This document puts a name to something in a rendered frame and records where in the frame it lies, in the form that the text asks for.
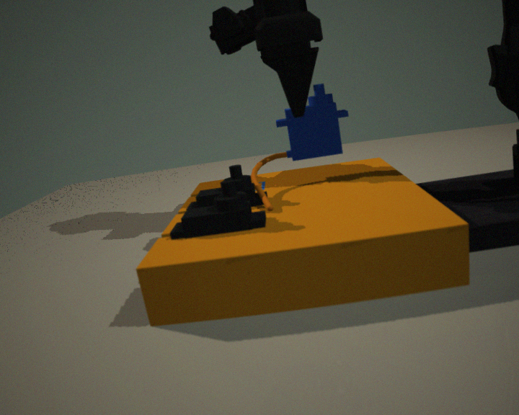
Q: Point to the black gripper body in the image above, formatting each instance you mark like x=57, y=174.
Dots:
x=288, y=26

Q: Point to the orange rectangular block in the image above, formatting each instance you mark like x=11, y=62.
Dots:
x=337, y=234

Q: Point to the blue micro servo with orange cable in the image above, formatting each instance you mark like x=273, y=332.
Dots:
x=314, y=134

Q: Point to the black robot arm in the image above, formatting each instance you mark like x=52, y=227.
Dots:
x=231, y=31

